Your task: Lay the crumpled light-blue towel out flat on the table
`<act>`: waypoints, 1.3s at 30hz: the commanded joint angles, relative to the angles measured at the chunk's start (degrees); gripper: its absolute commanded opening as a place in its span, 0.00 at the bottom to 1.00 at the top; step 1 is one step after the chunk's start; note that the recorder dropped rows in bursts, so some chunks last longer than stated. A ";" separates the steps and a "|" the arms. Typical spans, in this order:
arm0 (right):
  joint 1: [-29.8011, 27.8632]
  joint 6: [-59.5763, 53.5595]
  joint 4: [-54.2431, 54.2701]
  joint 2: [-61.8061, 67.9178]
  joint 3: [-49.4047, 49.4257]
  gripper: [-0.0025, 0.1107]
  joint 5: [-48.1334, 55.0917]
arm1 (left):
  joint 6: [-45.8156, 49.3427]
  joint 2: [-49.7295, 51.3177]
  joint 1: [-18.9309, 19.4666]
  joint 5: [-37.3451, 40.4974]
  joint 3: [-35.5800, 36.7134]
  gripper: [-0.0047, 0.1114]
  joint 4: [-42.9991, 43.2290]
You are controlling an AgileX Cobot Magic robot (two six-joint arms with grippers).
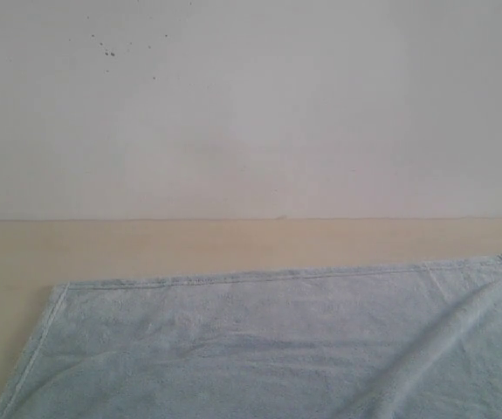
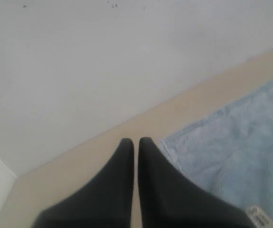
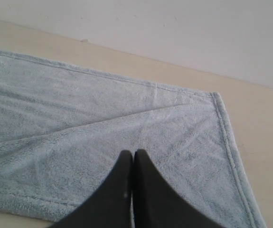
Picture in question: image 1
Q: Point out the light blue fluffy towel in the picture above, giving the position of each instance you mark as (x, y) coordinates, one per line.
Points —
(392, 341)

